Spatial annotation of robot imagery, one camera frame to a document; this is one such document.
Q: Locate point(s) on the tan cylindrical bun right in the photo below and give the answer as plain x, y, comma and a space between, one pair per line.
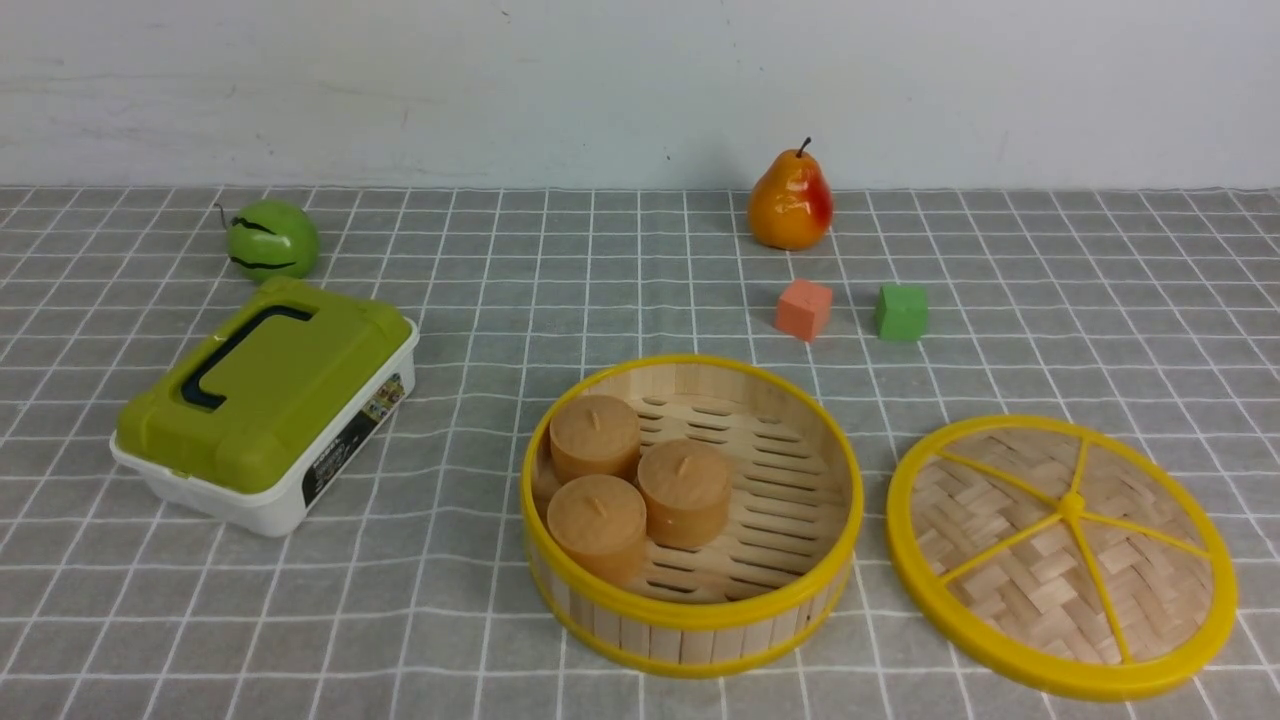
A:
687, 488

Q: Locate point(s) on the yellow woven bamboo steamer lid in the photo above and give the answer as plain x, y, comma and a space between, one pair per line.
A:
1060, 557

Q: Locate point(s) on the yellow bamboo steamer basket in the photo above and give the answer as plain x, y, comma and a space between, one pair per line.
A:
768, 582

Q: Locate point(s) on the tan cylindrical bun rear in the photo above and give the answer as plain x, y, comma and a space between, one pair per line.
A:
595, 435

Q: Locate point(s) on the orange foam cube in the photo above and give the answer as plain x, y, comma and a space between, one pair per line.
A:
802, 311

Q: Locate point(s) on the orange yellow toy pear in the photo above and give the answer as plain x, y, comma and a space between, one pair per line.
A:
791, 207

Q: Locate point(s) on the green toy apple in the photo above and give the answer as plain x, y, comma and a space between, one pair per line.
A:
271, 238

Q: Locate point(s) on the green foam cube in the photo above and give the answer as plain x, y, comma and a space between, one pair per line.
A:
902, 312

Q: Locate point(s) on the green lidded white storage box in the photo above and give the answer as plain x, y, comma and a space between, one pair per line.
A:
253, 425

